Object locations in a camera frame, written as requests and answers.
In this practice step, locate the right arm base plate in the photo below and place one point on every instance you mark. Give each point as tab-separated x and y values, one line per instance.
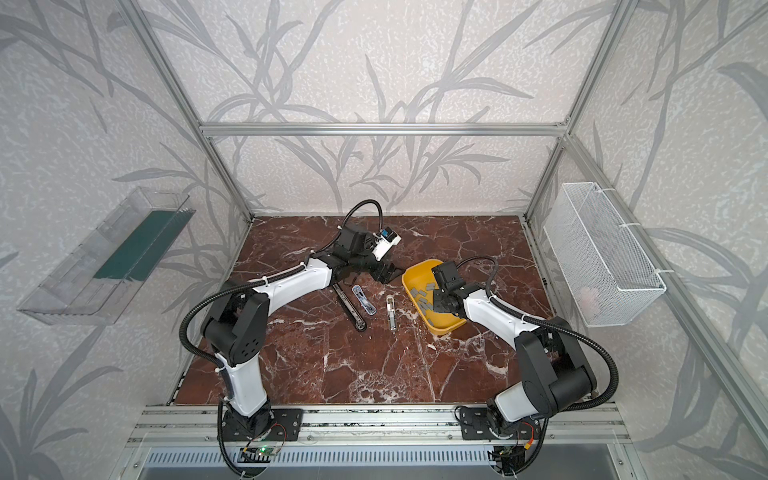
482	423

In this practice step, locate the light blue stapler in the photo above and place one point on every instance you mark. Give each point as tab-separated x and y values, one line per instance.
363	300

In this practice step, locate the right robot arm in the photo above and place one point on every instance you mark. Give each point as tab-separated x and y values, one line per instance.
560	368

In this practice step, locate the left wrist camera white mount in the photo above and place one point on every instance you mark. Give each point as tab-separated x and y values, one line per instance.
384	241

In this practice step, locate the yellow plastic tray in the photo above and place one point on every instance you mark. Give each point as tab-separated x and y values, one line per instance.
420	284

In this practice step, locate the white wire mesh basket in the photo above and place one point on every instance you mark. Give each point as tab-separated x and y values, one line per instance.
609	275

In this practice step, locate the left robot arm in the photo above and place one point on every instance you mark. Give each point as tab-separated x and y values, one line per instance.
228	328

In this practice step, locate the clear acrylic wall shelf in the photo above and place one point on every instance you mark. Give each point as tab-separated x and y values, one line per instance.
96	282

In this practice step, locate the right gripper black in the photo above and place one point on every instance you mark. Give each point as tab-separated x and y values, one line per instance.
442	298

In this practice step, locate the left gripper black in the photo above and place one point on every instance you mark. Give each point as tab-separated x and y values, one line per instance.
372	263

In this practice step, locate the aluminium front rail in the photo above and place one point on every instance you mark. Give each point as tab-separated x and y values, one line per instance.
377	425

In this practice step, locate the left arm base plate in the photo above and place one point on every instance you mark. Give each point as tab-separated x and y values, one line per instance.
281	424

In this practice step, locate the beige small stapler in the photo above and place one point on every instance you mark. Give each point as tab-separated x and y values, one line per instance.
391	313

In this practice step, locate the grey staple strips in tray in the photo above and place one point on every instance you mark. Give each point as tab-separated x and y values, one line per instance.
423	296

